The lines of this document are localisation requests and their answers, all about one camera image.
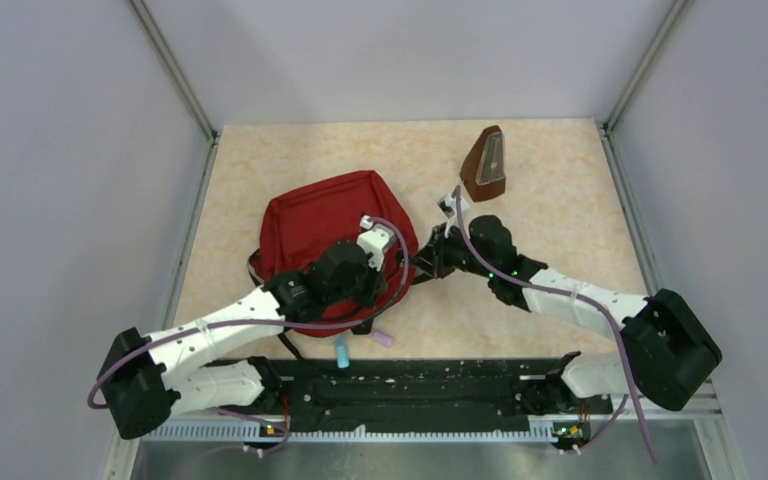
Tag pink highlighter pen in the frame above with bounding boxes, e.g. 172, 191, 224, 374
368, 330, 395, 348

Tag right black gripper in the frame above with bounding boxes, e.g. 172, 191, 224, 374
410, 220, 496, 278

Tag brown wooden metronome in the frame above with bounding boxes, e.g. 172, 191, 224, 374
459, 125, 506, 202

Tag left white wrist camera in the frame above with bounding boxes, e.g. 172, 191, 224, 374
356, 215, 397, 271

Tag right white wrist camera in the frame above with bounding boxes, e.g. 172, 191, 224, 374
437, 191, 471, 231

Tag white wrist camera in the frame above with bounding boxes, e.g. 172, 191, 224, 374
437, 191, 471, 231
356, 215, 397, 271

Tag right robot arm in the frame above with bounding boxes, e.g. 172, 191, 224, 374
411, 215, 723, 412

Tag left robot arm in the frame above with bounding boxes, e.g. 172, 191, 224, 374
87, 230, 410, 439

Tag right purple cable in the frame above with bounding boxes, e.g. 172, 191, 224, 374
448, 185, 660, 465

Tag red backpack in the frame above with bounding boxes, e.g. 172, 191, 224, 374
247, 170, 418, 339

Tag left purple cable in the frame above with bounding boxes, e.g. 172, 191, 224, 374
87, 216, 412, 458

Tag light blue marker pen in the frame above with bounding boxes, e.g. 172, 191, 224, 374
335, 335, 350, 369

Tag purple cable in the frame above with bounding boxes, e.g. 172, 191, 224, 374
87, 216, 412, 458
448, 185, 660, 465

